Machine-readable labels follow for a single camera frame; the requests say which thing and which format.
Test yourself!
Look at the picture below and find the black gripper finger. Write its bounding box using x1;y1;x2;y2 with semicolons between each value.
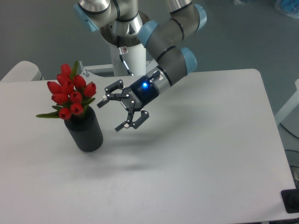
114;102;150;132
97;79;129;108

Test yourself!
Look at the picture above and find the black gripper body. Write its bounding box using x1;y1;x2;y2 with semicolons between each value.
121;77;159;111

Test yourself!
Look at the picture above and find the red tulip bouquet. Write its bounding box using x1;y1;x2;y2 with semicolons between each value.
36;61;97;120

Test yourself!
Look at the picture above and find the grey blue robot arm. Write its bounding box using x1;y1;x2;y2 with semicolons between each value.
74;0;207;131

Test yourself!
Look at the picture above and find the black ribbed vase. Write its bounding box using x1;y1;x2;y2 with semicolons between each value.
64;106;103;152

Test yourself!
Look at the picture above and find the white chair back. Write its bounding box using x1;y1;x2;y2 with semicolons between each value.
1;61;45;83

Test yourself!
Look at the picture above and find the white furniture piece right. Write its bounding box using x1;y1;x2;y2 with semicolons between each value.
274;79;299;126

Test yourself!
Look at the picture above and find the blue plastic bag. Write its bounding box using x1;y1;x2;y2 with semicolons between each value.
275;0;299;19

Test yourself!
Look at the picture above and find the black device at table edge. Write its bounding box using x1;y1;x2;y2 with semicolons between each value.
281;189;299;214

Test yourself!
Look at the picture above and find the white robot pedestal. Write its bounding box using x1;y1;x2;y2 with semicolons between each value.
78;13;162;77

